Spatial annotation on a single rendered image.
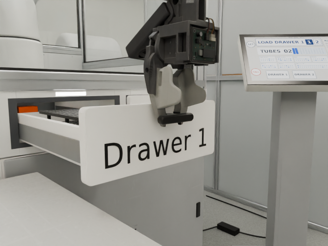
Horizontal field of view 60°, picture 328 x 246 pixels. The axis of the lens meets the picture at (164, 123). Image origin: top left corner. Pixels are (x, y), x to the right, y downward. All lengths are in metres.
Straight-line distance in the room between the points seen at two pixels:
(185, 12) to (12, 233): 0.38
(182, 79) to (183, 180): 0.65
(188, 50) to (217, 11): 2.17
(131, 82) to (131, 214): 0.41
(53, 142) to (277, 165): 1.12
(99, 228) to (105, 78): 0.47
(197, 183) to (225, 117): 1.37
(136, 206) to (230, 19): 1.86
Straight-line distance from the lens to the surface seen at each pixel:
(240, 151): 2.40
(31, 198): 0.57
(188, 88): 0.47
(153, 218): 1.01
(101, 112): 0.40
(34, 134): 0.62
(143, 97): 0.86
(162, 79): 0.44
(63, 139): 0.50
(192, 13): 0.42
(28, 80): 0.72
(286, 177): 1.48
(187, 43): 0.40
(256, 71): 1.30
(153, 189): 0.97
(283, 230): 1.57
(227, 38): 2.46
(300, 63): 1.39
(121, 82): 0.84
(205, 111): 0.56
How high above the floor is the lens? 0.96
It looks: 8 degrees down
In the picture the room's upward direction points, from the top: straight up
